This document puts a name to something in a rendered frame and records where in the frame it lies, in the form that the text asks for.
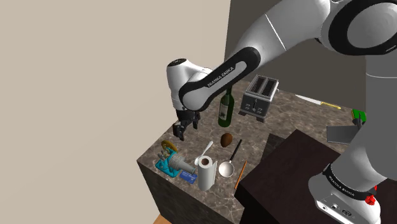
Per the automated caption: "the blue card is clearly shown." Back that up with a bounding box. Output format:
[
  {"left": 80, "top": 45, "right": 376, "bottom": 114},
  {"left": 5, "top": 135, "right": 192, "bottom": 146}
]
[{"left": 179, "top": 171, "right": 199, "bottom": 185}]

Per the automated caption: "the orange pencil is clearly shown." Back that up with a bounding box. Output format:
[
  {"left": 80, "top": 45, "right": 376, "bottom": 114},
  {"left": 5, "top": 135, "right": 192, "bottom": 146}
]
[{"left": 233, "top": 159, "right": 248, "bottom": 191}]

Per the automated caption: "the brown kiwi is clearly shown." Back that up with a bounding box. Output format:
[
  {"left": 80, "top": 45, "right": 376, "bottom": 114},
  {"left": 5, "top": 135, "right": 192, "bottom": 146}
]
[{"left": 219, "top": 132, "right": 234, "bottom": 148}]

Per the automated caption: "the silver toaster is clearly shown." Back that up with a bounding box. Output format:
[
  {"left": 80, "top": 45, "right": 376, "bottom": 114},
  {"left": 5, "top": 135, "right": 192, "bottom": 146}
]
[{"left": 237, "top": 74, "right": 279, "bottom": 124}]

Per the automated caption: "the yellow-handled knife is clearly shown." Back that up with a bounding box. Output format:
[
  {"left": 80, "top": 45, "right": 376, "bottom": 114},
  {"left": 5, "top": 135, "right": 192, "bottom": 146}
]
[{"left": 294, "top": 94, "right": 342, "bottom": 111}]

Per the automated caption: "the green box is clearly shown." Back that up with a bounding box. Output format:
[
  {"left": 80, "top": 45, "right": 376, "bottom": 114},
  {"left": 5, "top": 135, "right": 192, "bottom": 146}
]
[{"left": 351, "top": 108, "right": 367, "bottom": 123}]

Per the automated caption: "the grey flat rectangle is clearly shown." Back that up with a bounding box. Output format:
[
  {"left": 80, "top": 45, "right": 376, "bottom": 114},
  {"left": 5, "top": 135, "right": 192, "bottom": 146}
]
[{"left": 326, "top": 123, "right": 361, "bottom": 146}]

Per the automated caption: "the white paper towel roll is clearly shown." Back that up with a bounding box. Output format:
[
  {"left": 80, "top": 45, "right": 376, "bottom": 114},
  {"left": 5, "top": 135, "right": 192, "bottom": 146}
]
[{"left": 197, "top": 155, "right": 218, "bottom": 192}]

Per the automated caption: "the white spoon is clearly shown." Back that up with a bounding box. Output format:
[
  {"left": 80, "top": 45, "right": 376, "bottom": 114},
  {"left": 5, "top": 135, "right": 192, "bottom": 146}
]
[{"left": 193, "top": 140, "right": 215, "bottom": 167}]

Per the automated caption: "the green wine bottle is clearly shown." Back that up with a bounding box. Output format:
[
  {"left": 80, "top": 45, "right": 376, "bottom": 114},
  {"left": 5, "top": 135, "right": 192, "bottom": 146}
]
[{"left": 218, "top": 87, "right": 235, "bottom": 129}]

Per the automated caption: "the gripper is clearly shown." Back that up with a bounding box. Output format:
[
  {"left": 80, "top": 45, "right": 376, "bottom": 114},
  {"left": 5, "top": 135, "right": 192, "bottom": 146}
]
[{"left": 172, "top": 108, "right": 201, "bottom": 141}]

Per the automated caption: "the model engine on blue base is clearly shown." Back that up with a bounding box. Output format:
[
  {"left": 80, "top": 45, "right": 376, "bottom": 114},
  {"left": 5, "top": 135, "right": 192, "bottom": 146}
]
[{"left": 155, "top": 139, "right": 197, "bottom": 179}]

